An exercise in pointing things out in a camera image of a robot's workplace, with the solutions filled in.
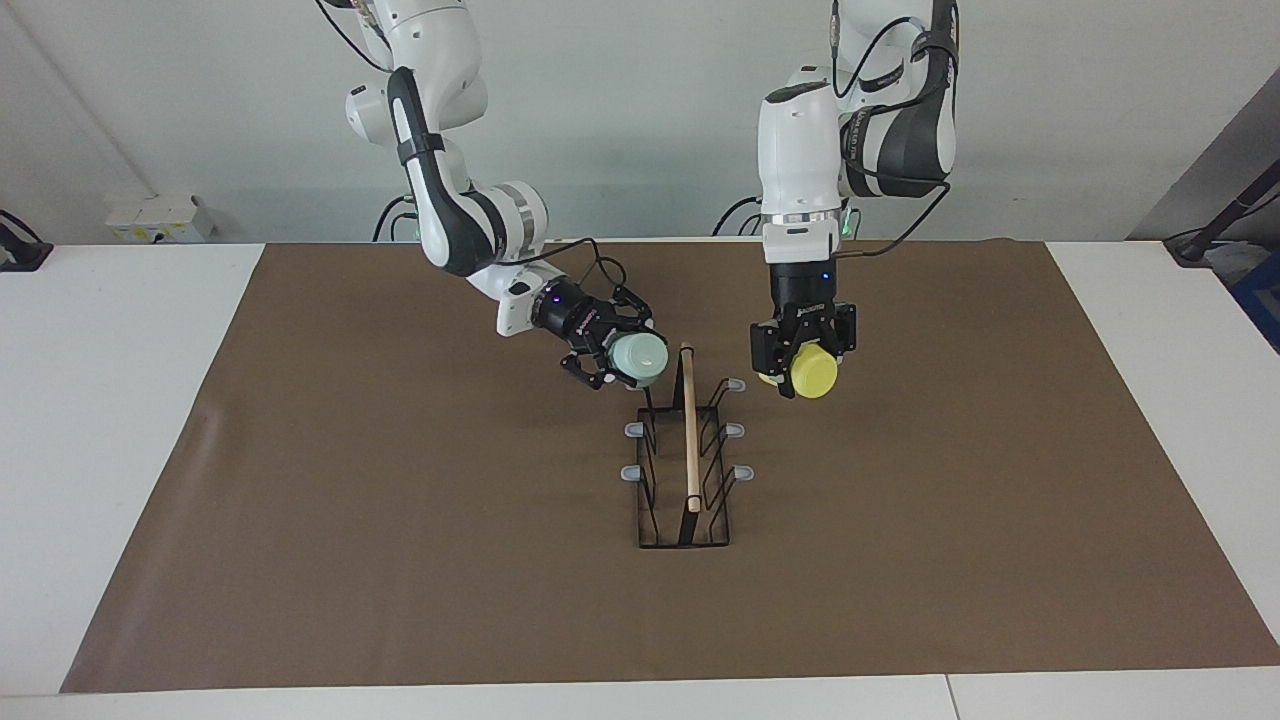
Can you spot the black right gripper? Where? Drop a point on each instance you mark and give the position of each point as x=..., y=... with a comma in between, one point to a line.
x=575, y=318

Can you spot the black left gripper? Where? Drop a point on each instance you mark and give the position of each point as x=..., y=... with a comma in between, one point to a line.
x=802, y=292

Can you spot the light green plastic cup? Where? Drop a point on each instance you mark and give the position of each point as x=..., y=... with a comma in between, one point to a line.
x=640, y=360

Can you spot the yellow plastic cup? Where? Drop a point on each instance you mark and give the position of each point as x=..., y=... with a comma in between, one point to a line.
x=815, y=375

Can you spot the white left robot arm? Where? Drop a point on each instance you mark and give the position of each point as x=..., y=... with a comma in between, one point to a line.
x=800, y=150

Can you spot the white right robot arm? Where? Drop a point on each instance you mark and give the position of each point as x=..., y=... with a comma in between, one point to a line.
x=440, y=200

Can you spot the brown table mat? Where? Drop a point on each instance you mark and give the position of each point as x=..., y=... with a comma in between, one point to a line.
x=400, y=580

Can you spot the black tripod stand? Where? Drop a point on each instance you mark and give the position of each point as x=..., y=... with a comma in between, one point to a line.
x=1190, y=248

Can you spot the grey plastic bag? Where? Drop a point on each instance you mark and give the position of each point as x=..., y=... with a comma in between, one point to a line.
x=1235, y=262

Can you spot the blue box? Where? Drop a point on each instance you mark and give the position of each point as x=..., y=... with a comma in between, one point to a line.
x=1262, y=300

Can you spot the white power strip box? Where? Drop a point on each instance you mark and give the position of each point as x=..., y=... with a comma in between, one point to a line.
x=160, y=218

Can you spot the black table clamp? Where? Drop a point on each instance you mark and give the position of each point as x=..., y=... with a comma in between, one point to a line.
x=25, y=258

